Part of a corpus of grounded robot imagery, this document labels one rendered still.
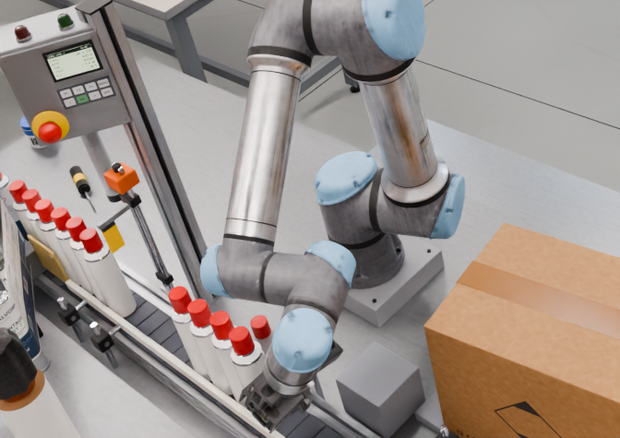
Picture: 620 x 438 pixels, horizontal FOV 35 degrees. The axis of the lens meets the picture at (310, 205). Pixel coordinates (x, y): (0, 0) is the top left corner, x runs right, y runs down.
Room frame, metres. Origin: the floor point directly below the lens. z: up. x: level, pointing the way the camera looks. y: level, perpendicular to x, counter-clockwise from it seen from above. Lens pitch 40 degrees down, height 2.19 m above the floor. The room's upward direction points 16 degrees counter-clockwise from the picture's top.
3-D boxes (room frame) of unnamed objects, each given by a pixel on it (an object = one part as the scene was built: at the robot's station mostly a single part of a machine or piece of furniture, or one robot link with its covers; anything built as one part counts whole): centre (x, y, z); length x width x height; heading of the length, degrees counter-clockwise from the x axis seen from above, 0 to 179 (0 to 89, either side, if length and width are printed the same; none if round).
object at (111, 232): (1.39, 0.35, 1.09); 0.03 x 0.01 x 0.06; 125
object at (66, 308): (1.44, 0.49, 0.89); 0.06 x 0.03 x 0.12; 125
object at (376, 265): (1.39, -0.07, 0.93); 0.15 x 0.15 x 0.10
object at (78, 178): (1.90, 0.50, 0.84); 0.20 x 0.03 x 0.03; 15
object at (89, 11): (1.46, 0.24, 1.17); 0.04 x 0.04 x 0.67; 35
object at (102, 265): (1.43, 0.40, 0.98); 0.05 x 0.05 x 0.20
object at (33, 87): (1.48, 0.33, 1.38); 0.17 x 0.10 x 0.19; 90
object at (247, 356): (1.09, 0.16, 0.98); 0.05 x 0.05 x 0.20
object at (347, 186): (1.38, -0.08, 1.04); 0.13 x 0.12 x 0.14; 57
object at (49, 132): (1.41, 0.38, 1.33); 0.04 x 0.03 x 0.04; 90
